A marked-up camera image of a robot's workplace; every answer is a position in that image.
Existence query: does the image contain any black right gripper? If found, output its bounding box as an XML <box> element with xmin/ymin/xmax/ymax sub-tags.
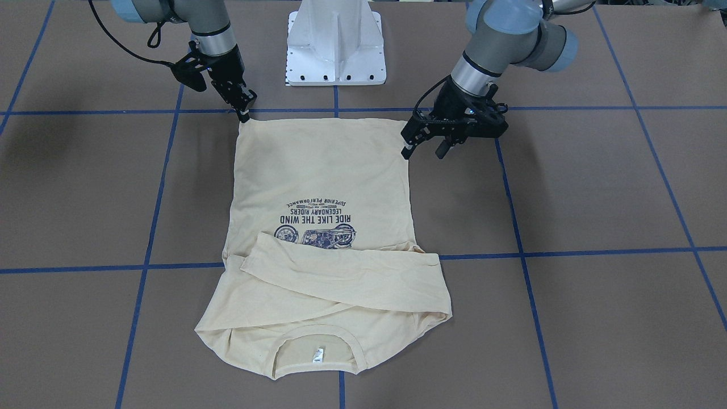
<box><xmin>170</xmin><ymin>43</ymin><xmax>257</xmax><ymax>123</ymax></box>

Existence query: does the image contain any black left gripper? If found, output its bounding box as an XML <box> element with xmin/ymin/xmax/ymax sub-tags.
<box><xmin>400</xmin><ymin>77</ymin><xmax>508</xmax><ymax>160</ymax></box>

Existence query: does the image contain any cream long-sleeve printed shirt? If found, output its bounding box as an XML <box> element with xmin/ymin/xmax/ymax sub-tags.
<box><xmin>195</xmin><ymin>118</ymin><xmax>452</xmax><ymax>379</ymax></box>

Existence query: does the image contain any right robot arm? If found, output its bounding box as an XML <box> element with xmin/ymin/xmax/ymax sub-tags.
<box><xmin>111</xmin><ymin>1</ymin><xmax>257</xmax><ymax>123</ymax></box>

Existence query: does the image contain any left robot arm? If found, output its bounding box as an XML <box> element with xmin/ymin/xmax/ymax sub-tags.
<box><xmin>402</xmin><ymin>1</ymin><xmax>595</xmax><ymax>160</ymax></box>

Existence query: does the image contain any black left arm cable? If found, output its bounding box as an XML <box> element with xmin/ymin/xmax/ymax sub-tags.
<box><xmin>419</xmin><ymin>74</ymin><xmax>455</xmax><ymax>114</ymax></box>

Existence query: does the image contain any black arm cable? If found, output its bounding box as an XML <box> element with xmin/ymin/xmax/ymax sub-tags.
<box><xmin>88</xmin><ymin>0</ymin><xmax>182</xmax><ymax>68</ymax></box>
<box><xmin>419</xmin><ymin>74</ymin><xmax>455</xmax><ymax>114</ymax></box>

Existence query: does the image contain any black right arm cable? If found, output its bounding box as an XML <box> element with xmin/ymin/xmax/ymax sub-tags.
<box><xmin>88</xmin><ymin>0</ymin><xmax>182</xmax><ymax>68</ymax></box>

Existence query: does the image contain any white camera mast base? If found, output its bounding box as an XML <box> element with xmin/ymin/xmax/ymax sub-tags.
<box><xmin>286</xmin><ymin>1</ymin><xmax>387</xmax><ymax>86</ymax></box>

